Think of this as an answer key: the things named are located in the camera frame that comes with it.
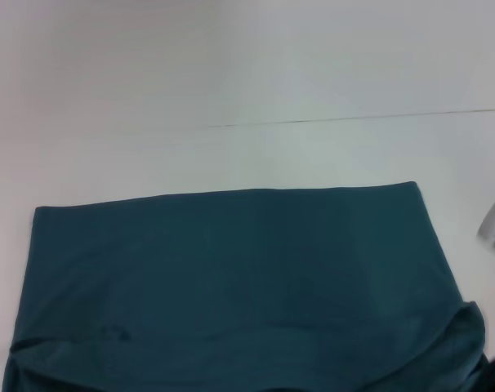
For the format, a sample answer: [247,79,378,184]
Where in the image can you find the teal blue t-shirt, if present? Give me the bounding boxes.
[2,180,492,392]

